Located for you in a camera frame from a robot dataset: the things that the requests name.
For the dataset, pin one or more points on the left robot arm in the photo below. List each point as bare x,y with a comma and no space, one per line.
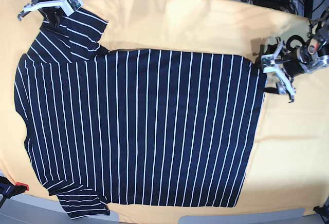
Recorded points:
312,54

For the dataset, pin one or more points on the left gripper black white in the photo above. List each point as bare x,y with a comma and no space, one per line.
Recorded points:
274,61

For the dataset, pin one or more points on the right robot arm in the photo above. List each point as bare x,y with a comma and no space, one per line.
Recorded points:
52,10

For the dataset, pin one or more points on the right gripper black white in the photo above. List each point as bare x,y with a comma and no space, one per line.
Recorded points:
68,6

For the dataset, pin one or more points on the blue red table clamp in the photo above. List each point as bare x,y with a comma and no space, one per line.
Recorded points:
8,189

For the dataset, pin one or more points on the navy white striped T-shirt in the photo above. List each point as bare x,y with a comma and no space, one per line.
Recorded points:
148,126

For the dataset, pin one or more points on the black clamp right corner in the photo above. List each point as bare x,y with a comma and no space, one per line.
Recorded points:
323,212

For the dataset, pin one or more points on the yellow tablecloth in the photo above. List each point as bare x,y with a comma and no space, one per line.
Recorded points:
288,166

